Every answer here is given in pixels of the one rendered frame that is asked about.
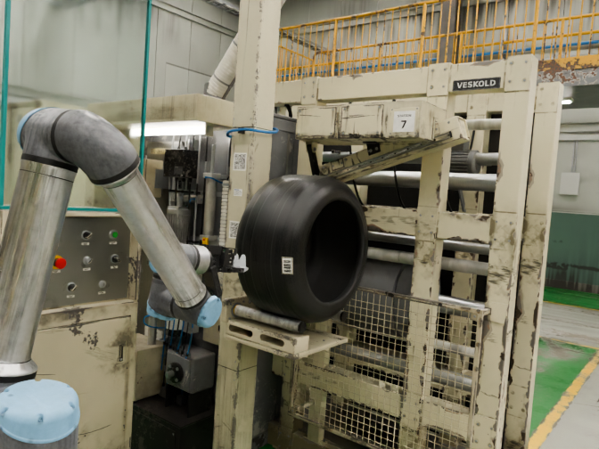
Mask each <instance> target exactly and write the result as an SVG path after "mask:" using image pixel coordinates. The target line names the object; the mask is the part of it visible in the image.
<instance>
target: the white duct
mask: <svg viewBox="0 0 599 449"><path fill-rule="evenodd" d="M237 44H238V33H237V35H236V36H235V38H234V39H233V42H232V43H231V45H230V47H229V48H228V50H227V51H226V54H225V56H224V57H223V59H222V61H221V62H220V63H219V65H218V67H217V69H216V70H215V71H214V73H213V76H212V77H211V79H210V81H209V87H208V89H207V92H208V93H209V94H212V95H215V96H219V97H223V95H224V94H225V92H226V90H227V88H228V86H229V85H230V84H231V82H232V81H233V79H234V77H235V72H236V58H237Z"/></svg>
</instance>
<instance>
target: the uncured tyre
mask: <svg viewBox="0 0 599 449"><path fill-rule="evenodd" d="M235 248H236V249H237V254H238V258H239V259H240V257H241V255H245V256H246V267H248V268H249V269H248V270H247V271H246V272H244V273H238V276H239V280H240V283H241V285H242V288H243V290H244V292H245V294H246V295H247V297H248V298H249V299H250V301H251V302H252V303H253V304H254V305H255V306H257V307H259V308H260V309H261V310H263V311H265V312H269V313H272V314H279V315H281V316H285V317H289V318H292V319H296V320H300V321H303V322H309V323H315V322H324V321H327V320H329V319H330V318H332V317H334V316H335V315H336V314H337V313H339V311H340V310H341V309H342V308H344V307H345V306H346V305H347V304H348V302H349V301H350V300H351V299H352V298H353V296H354V294H355V293H356V291H357V288H358V286H359V283H360V282H361V279H362V276H363V273H364V270H365V263H366V259H367V251H368V230H367V223H366V219H365V212H364V210H363V208H362V206H361V204H360V202H359V200H358V199H357V197H356V195H355V194H354V193H353V191H352V190H351V189H350V188H349V187H348V186H347V185H346V184H345V183H343V182H342V181H341V180H338V179H336V178H333V177H330V176H309V175H285V176H279V177H277V178H274V179H272V180H270V181H268V182H267V183H265V184H264V185H262V186H261V187H260V188H259V189H258V190H257V192H256V193H255V194H254V195H253V197H252V198H251V200H250V202H249V204H248V205H247V207H246V209H245V210H244V212H243V214H242V218H241V221H240V223H239V226H238V230H237V234H236V240H235ZM282 257H293V274H284V273H282Z"/></svg>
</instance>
